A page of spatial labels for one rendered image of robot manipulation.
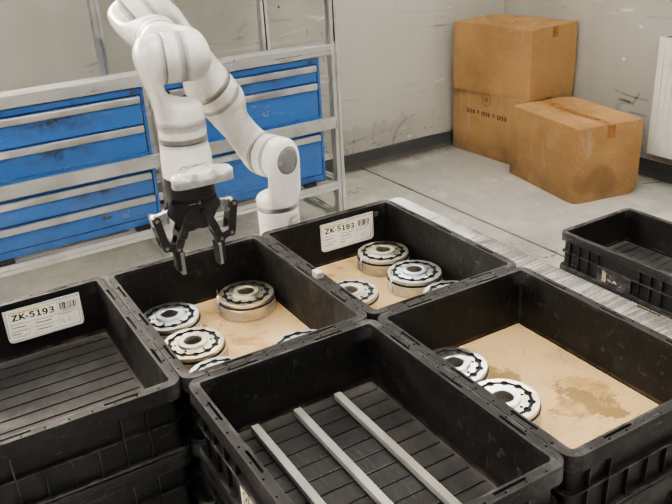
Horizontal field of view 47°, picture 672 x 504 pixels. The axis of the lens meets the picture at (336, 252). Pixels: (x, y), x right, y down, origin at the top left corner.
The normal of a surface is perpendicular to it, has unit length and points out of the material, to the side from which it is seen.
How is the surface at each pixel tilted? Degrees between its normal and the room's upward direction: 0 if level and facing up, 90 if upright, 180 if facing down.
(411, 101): 90
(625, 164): 90
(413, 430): 0
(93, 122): 90
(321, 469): 0
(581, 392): 0
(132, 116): 90
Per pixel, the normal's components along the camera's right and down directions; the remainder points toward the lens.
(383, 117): 0.53, 0.33
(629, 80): -0.85, 0.26
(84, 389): -0.05, -0.91
